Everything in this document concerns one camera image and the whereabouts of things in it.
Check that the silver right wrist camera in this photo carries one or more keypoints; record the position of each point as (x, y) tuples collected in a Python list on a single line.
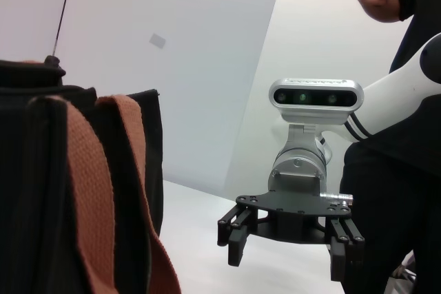
[(315, 97)]

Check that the person in black clothes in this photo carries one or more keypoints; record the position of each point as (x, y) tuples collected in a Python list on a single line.
[(379, 204)]

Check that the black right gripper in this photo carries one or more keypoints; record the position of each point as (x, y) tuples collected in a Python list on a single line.
[(293, 218)]

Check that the small white wall plate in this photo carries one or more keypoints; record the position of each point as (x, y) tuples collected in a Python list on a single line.
[(158, 40)]

